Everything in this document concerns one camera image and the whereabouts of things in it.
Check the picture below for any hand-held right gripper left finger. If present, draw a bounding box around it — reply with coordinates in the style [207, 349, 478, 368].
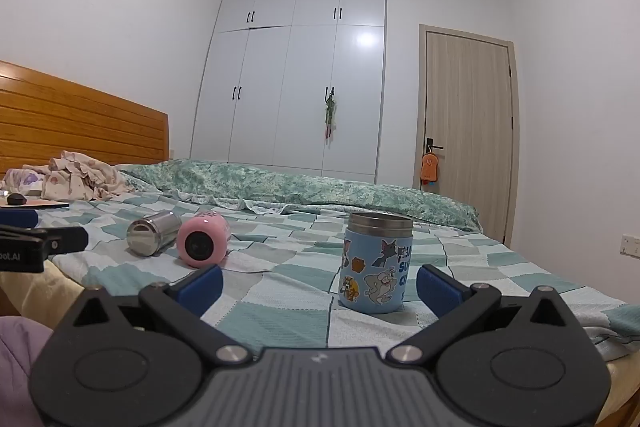
[60, 264, 256, 365]

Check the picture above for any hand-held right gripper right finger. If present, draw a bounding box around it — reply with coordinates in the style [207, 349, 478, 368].
[387, 263, 583, 365]

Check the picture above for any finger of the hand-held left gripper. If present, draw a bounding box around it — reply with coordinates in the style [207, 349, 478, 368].
[0, 226, 90, 255]
[0, 210, 40, 229]

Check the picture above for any pink cup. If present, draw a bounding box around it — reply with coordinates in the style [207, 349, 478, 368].
[176, 213, 230, 269]

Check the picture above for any silver steel cup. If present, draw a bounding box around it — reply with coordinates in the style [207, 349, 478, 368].
[126, 210, 183, 256]

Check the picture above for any blue cartoon cup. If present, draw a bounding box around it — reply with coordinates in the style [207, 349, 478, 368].
[338, 211, 413, 314]

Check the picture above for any thin flat board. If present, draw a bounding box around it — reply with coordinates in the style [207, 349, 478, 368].
[0, 199, 70, 210]

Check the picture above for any purple print cloth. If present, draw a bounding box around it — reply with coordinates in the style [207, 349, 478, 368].
[2, 168, 46, 196]

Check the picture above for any yellow cloth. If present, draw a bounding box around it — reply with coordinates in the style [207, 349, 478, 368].
[0, 268, 87, 329]

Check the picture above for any pile of floral clothes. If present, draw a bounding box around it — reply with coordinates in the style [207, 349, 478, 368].
[36, 150, 135, 202]

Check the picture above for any wooden headboard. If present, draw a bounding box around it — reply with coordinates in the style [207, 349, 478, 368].
[0, 60, 170, 178]

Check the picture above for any plain purple cloth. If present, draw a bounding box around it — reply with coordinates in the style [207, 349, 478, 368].
[0, 315, 55, 427]

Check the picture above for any orange hanging toy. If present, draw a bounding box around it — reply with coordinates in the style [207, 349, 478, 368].
[419, 153, 441, 184]

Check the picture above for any green patterned quilt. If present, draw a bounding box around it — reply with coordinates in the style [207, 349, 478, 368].
[116, 158, 484, 234]

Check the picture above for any beige wooden door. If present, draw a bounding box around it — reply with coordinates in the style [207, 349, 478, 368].
[419, 24, 516, 248]

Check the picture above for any green hanging ornament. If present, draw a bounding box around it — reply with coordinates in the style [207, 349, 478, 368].
[322, 99, 339, 140]

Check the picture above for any white wardrobe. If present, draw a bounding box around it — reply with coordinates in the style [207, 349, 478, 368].
[190, 0, 387, 186]

